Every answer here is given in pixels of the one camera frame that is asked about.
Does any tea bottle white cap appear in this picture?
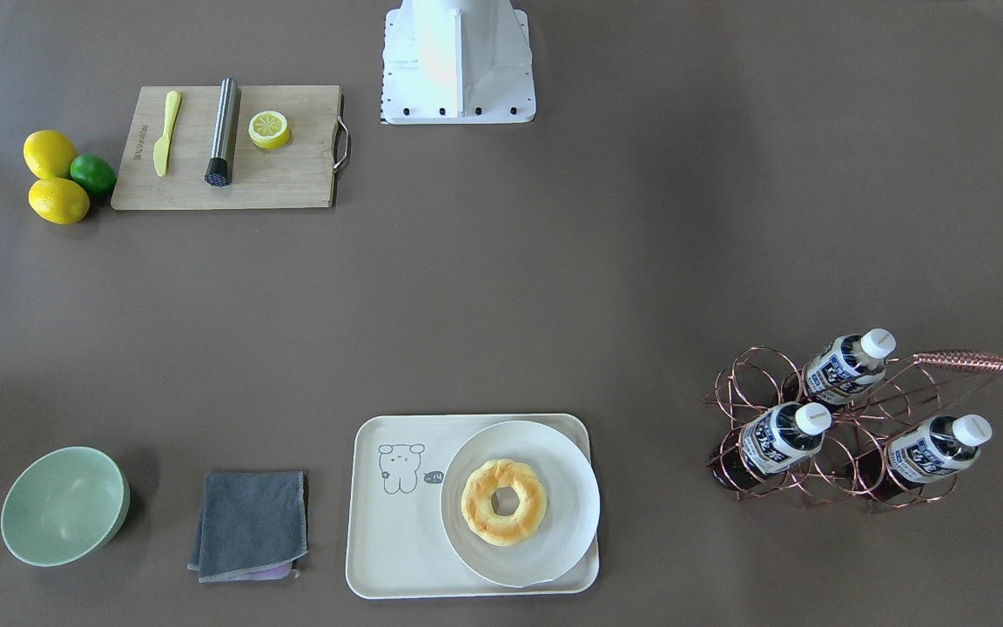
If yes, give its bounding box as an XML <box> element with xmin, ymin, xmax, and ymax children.
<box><xmin>709</xmin><ymin>401</ymin><xmax>833</xmax><ymax>491</ymax></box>

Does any cream rabbit tray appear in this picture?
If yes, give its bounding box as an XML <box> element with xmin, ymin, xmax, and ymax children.
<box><xmin>346</xmin><ymin>413</ymin><xmax>601</xmax><ymax>599</ymax></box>

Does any tea bottle rack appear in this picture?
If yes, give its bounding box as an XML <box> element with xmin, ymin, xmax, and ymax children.
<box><xmin>869</xmin><ymin>414</ymin><xmax>993</xmax><ymax>502</ymax></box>
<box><xmin>779</xmin><ymin>328</ymin><xmax>897</xmax><ymax>412</ymax></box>

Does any tea bottle rack back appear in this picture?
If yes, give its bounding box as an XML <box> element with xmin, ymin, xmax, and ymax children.
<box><xmin>869</xmin><ymin>414</ymin><xmax>993</xmax><ymax>502</ymax></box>

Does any white round plate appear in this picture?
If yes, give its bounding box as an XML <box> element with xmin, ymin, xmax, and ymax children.
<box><xmin>441</xmin><ymin>421</ymin><xmax>601</xmax><ymax>589</ymax></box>

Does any bamboo cutting board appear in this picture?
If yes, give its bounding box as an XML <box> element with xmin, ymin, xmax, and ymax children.
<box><xmin>111</xmin><ymin>84</ymin><xmax>347</xmax><ymax>211</ymax></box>

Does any half lemon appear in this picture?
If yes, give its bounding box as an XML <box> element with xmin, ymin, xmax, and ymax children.
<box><xmin>247</xmin><ymin>110</ymin><xmax>292</xmax><ymax>151</ymax></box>

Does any steel muddler black tip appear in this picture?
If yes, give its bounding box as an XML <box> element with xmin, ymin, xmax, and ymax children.
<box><xmin>204</xmin><ymin>77</ymin><xmax>240</xmax><ymax>187</ymax></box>

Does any grey folded cloth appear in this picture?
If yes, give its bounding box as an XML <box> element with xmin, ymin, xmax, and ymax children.
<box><xmin>187</xmin><ymin>469</ymin><xmax>309</xmax><ymax>583</ymax></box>

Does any yellow plastic knife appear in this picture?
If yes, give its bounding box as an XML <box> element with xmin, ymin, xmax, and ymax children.
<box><xmin>152</xmin><ymin>89</ymin><xmax>183</xmax><ymax>178</ymax></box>

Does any green lime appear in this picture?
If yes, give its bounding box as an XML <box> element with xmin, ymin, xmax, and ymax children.
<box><xmin>69</xmin><ymin>154</ymin><xmax>117</xmax><ymax>196</ymax></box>

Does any whole lemon lower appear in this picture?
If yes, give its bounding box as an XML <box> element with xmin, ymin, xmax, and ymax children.
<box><xmin>28</xmin><ymin>178</ymin><xmax>91</xmax><ymax>225</ymax></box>

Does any whole lemon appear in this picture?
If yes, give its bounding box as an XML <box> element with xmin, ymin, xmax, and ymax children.
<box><xmin>28</xmin><ymin>178</ymin><xmax>91</xmax><ymax>225</ymax></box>
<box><xmin>23</xmin><ymin>130</ymin><xmax>78</xmax><ymax>179</ymax></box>

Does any mint green bowl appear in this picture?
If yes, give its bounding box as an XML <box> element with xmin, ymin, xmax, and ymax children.
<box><xmin>0</xmin><ymin>446</ymin><xmax>131</xmax><ymax>567</ymax></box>

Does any whole lemon upper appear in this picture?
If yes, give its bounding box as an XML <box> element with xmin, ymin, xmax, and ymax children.
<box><xmin>23</xmin><ymin>130</ymin><xmax>78</xmax><ymax>179</ymax></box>

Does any glazed ring donut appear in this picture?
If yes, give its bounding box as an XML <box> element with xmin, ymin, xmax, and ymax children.
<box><xmin>461</xmin><ymin>459</ymin><xmax>549</xmax><ymax>547</ymax></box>

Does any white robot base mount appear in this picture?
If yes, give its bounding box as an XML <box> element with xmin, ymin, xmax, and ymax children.
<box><xmin>380</xmin><ymin>1</ymin><xmax>537</xmax><ymax>125</ymax></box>

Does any copper wire bottle rack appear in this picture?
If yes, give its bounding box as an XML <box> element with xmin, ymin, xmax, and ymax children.
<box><xmin>704</xmin><ymin>346</ymin><xmax>1003</xmax><ymax>513</ymax></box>

